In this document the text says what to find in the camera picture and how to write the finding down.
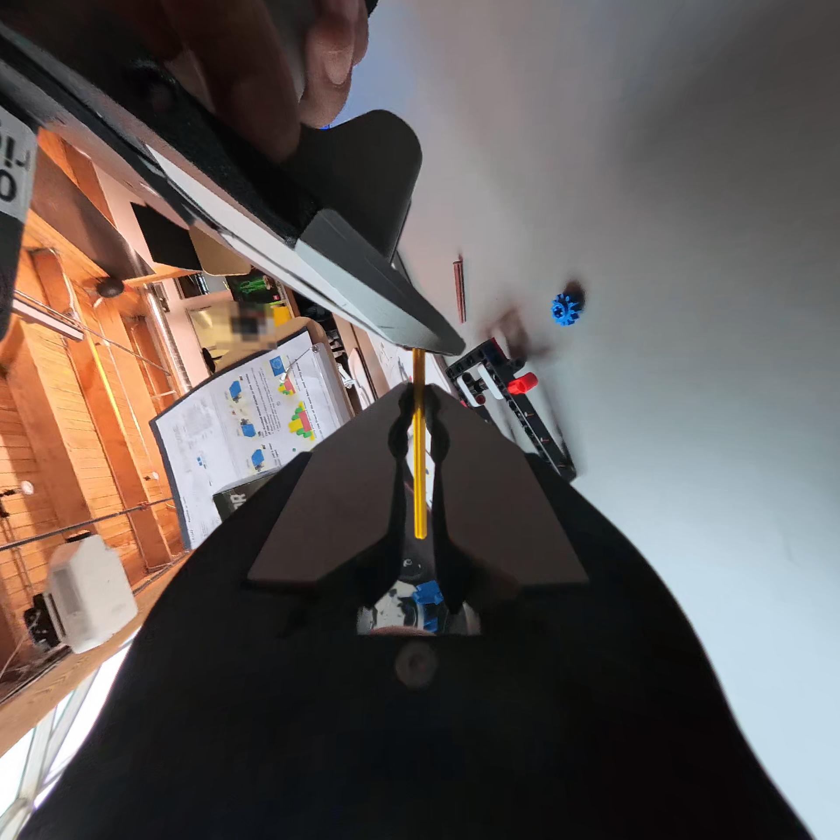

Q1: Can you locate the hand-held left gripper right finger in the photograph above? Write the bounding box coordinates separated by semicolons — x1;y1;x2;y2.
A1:
425;384;590;608

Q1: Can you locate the white box device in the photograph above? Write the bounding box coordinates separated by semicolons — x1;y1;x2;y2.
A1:
46;533;140;655

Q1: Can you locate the tan chair back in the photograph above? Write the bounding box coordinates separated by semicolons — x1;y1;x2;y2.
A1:
190;226;253;277

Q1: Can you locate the black lego frame assembly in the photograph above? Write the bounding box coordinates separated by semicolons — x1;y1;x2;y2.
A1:
445;338;578;483

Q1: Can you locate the instruction sign with brick pictures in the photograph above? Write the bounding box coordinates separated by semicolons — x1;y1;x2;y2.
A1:
150;328;358;551

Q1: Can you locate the black lego set box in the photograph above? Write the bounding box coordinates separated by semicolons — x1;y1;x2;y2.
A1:
212;469;290;522

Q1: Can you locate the person's right hand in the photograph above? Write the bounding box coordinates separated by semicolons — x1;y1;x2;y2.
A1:
164;0;370;165

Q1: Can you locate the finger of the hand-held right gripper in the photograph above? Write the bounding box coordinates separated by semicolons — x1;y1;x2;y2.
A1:
146;146;469;358

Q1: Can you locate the yellow lego axle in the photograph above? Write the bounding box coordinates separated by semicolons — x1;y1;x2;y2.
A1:
412;348;429;540

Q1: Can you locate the lego instruction booklet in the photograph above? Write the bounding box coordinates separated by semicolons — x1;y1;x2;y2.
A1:
357;328;411;401

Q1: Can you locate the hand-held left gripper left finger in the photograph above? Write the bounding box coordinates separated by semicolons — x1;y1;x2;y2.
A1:
247;382;416;608

